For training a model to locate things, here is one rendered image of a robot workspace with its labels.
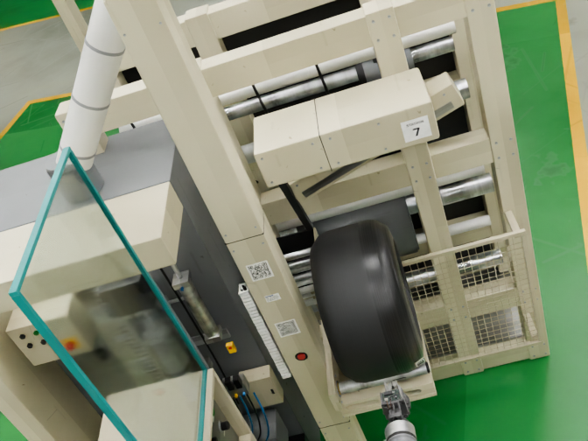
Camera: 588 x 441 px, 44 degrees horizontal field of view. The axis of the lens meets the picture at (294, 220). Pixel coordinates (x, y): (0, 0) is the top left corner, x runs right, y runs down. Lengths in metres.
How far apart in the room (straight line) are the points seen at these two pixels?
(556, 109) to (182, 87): 3.78
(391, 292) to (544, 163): 2.75
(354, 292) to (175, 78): 0.90
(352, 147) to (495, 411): 1.72
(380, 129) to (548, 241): 2.17
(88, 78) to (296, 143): 0.69
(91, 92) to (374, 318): 1.14
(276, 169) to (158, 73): 0.64
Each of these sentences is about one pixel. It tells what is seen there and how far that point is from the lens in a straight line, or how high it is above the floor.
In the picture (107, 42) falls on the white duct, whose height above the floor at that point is 2.30.
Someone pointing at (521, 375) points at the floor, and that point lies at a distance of 3.80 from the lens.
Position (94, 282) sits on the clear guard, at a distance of 1.91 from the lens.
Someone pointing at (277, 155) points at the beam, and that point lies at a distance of 2.44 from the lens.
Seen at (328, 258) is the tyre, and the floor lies 1.45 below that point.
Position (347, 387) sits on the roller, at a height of 0.92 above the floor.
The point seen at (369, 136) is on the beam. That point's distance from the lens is 2.43.
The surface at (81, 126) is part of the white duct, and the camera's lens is 2.46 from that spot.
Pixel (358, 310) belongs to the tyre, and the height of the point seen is 1.35.
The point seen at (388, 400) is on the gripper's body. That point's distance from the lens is 2.30.
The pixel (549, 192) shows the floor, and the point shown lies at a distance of 4.74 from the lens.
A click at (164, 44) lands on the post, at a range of 1.98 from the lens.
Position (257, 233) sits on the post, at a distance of 2.30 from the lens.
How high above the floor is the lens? 3.03
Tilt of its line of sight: 37 degrees down
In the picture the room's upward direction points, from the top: 23 degrees counter-clockwise
